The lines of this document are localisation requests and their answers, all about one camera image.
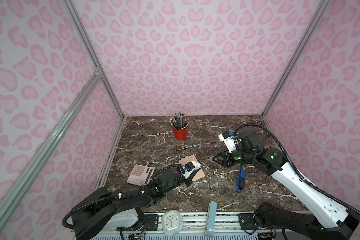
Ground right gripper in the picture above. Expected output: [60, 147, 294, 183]
[210, 148, 255, 168]

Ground pink envelope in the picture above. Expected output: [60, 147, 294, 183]
[179, 155, 206, 182]

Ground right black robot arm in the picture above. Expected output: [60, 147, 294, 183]
[211, 131, 360, 240]

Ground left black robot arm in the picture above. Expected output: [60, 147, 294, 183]
[62, 164, 200, 240]

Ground pink calculator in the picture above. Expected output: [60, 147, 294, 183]
[127, 165, 155, 186]

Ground blue stapler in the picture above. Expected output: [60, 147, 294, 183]
[236, 167, 247, 193]

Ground white alarm clock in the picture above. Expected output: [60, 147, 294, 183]
[161, 210, 184, 236]

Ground red pencil cup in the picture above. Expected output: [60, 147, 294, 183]
[173, 127, 188, 141]

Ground coloured pencils bunch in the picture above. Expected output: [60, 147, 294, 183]
[169, 113, 188, 130]

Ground light blue phone stand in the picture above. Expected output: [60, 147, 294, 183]
[205, 202, 217, 238]

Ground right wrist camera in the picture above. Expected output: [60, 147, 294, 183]
[219, 131, 238, 153]

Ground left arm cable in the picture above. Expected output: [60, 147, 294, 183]
[149, 163, 185, 181]

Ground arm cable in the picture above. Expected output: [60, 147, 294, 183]
[233, 123, 360, 224]
[149, 163, 185, 181]

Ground aluminium frame rail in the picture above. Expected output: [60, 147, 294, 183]
[68, 211, 332, 240]

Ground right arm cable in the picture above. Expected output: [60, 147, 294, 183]
[233, 123, 360, 224]

